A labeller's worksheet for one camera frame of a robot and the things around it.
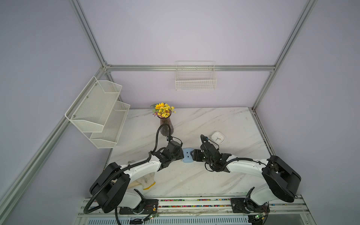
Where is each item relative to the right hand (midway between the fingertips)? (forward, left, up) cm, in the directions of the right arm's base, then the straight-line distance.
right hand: (194, 154), depth 88 cm
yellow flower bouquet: (+21, +20, +20) cm, 35 cm away
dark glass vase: (+17, +20, +4) cm, 27 cm away
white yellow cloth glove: (-15, +29, -4) cm, 33 cm away
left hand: (+1, +10, +1) cm, 10 cm away
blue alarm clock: (-2, +4, -2) cm, 5 cm away
